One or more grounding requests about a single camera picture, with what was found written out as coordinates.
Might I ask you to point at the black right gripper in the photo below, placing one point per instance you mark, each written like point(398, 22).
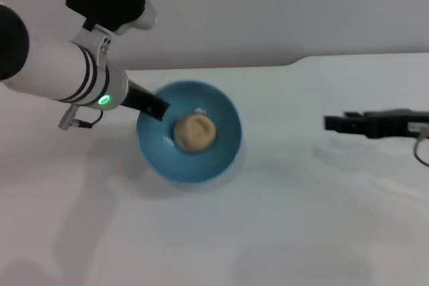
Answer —
point(388, 123)

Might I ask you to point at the beige egg yolk pastry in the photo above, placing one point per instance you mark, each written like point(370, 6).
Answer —
point(195, 133)

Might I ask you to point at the blue ceramic bowl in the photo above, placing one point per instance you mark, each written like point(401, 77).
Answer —
point(191, 168)

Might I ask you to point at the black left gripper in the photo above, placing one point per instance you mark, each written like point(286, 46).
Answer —
point(137, 98)

